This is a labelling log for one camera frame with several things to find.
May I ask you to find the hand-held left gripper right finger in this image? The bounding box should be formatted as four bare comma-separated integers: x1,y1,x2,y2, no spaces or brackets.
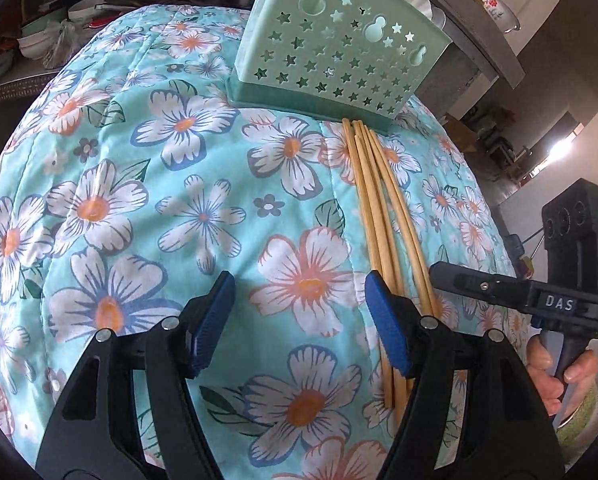
365,269,565,480

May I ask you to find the green shaggy mat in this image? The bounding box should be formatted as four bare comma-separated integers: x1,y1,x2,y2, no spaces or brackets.
554,385,598,461

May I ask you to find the clear plastic bag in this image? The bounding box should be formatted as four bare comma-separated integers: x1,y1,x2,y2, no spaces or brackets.
41,20,87,70

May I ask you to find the white ceramic bowl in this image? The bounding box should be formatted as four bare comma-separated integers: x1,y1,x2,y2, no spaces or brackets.
68,0,104,23

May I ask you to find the person's right hand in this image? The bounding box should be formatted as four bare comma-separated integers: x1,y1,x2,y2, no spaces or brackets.
526,335,598,418

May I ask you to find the green star-cut utensil holder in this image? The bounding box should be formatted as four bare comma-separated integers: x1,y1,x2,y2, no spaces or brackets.
226,0,452,133

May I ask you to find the stack of ceramic bowls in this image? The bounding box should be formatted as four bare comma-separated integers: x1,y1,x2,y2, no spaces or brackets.
18,20,60,58

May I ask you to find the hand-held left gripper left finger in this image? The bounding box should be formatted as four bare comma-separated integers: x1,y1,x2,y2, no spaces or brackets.
35,270,237,480

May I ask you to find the bundle of wooden chopsticks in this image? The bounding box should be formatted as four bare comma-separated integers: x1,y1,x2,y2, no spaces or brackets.
351,119,407,406

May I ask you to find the bamboo chopstick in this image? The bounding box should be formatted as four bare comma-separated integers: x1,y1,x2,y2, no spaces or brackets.
366,127,440,317
359,121,432,317
343,118,395,408

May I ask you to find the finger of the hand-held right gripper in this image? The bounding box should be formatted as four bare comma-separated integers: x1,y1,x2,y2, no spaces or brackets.
429,261,535,311

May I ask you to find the white floral enamel bowl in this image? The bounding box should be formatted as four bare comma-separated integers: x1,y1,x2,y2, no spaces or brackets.
462,0,522,33

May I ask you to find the grey concrete counter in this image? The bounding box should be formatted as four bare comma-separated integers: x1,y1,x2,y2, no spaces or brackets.
379,0,527,91

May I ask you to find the floral turquoise blanket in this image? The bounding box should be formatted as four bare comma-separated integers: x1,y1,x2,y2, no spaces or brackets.
0,2,525,480

